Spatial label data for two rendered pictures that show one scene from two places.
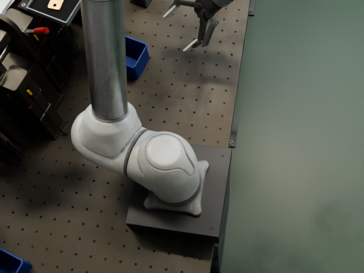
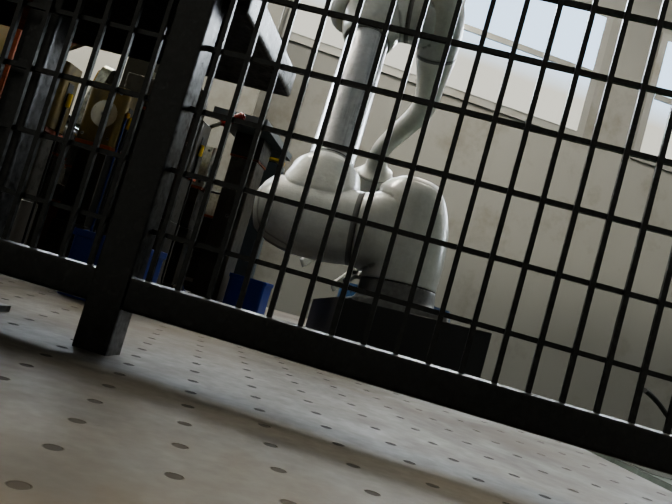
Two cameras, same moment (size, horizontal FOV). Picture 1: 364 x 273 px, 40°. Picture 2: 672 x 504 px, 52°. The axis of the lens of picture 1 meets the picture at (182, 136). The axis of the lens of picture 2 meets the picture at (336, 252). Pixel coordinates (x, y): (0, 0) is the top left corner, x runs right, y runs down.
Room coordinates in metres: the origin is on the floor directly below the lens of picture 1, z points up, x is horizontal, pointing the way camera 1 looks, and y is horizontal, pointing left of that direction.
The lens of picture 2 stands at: (-0.67, 0.87, 0.79)
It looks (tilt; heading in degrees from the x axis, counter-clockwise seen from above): 4 degrees up; 330
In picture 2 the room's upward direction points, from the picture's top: 16 degrees clockwise
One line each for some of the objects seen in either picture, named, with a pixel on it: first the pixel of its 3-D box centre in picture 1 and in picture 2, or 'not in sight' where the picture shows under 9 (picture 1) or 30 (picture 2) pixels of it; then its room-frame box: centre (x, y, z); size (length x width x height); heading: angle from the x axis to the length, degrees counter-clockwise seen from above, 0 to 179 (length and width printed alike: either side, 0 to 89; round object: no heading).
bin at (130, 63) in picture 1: (131, 58); (247, 295); (0.99, 0.12, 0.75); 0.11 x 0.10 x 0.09; 143
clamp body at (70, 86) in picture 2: not in sight; (34, 163); (0.61, 0.74, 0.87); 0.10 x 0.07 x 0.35; 53
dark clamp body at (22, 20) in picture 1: (41, 54); not in sight; (0.98, 0.41, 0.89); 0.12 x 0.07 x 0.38; 53
